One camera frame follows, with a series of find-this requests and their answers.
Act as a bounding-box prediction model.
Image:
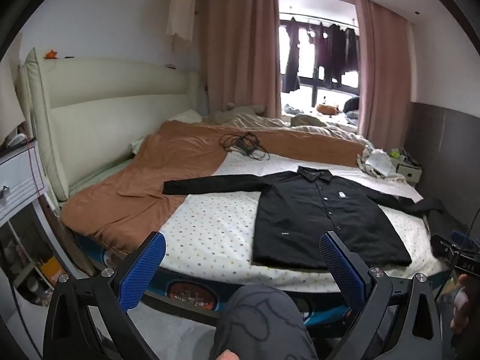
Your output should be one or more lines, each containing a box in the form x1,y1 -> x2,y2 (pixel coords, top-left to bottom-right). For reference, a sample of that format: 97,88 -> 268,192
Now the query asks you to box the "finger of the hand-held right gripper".
431,230 -> 475,259

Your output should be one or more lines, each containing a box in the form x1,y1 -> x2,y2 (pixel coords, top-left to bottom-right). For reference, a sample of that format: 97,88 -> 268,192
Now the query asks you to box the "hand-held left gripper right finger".
320,231 -> 439,360

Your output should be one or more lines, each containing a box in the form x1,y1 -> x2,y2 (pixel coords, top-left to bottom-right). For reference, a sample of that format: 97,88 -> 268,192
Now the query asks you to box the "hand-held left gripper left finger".
44,231 -> 167,360

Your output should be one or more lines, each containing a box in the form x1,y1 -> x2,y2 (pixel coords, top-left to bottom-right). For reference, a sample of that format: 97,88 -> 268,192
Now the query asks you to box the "black button-up shirt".
162,166 -> 456,271

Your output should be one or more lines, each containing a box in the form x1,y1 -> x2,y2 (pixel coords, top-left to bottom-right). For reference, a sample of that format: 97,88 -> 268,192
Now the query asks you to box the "row of dark hanging clothes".
281,15 -> 361,94

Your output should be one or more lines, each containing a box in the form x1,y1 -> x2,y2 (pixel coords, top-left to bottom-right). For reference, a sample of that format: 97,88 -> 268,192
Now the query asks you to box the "person's right hand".
449,274 -> 471,331

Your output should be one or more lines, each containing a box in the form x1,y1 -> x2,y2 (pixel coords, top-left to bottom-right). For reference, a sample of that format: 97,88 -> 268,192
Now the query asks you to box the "blue printed bed base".
71,229 -> 451,327

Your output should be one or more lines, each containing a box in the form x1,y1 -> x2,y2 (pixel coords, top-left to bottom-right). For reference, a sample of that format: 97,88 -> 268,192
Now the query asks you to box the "white dotted bed sheet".
154,148 -> 449,293

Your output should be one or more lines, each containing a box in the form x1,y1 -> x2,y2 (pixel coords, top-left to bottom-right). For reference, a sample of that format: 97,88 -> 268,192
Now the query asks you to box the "brown blanket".
60,120 -> 370,256

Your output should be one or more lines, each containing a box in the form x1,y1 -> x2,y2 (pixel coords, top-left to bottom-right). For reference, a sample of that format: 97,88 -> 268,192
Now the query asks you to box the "yellow box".
39,257 -> 62,282

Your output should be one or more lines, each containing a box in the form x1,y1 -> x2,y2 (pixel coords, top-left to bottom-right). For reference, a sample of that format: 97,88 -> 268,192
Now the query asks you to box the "person's grey patterned trouser leg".
212,284 -> 319,360

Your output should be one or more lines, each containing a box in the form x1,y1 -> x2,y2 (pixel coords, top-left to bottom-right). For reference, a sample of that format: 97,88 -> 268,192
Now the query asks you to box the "mint green bed sheet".
67,139 -> 151,196

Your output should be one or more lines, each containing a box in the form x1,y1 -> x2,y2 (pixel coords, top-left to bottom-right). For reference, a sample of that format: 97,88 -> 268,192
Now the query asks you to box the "white patterned cloth bundle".
356,146 -> 407,182

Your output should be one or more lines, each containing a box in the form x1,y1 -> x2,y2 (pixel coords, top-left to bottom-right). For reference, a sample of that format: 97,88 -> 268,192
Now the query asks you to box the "white nightstand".
0,131 -> 91,308

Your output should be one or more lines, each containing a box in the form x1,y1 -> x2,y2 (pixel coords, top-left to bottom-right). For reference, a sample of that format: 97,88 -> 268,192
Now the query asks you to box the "white pillow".
165,109 -> 203,124

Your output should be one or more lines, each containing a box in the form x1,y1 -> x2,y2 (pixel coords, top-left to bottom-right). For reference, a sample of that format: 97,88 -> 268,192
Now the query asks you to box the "beige crumpled duvet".
202,110 -> 376,151

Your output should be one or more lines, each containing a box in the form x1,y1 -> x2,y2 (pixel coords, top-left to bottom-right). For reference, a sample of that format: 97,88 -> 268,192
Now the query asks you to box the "pink curtain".
199,0 -> 282,121
354,0 -> 413,149

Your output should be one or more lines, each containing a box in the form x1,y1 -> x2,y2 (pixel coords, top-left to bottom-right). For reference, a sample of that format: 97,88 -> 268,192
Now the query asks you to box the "cream padded bed headboard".
19,47 -> 205,201

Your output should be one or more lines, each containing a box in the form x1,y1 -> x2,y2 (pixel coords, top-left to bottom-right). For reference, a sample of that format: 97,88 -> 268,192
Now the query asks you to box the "white hanging cloth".
165,0 -> 197,42

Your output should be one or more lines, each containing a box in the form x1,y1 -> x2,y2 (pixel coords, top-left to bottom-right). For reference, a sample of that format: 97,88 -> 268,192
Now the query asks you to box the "red cable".
25,138 -> 49,199

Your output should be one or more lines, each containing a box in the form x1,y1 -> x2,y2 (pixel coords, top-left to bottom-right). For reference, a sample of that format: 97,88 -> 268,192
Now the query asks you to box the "black cable bundle with charger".
219,132 -> 271,160

